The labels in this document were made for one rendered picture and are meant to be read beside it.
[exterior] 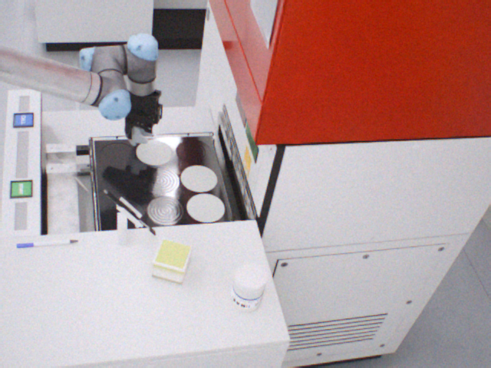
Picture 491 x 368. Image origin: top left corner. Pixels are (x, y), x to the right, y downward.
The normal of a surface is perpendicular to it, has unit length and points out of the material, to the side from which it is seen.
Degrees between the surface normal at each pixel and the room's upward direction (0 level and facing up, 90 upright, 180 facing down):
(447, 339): 0
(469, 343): 0
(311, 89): 90
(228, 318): 0
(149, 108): 90
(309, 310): 90
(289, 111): 90
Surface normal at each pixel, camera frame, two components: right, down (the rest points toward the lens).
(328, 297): 0.21, 0.73
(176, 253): 0.14, -0.68
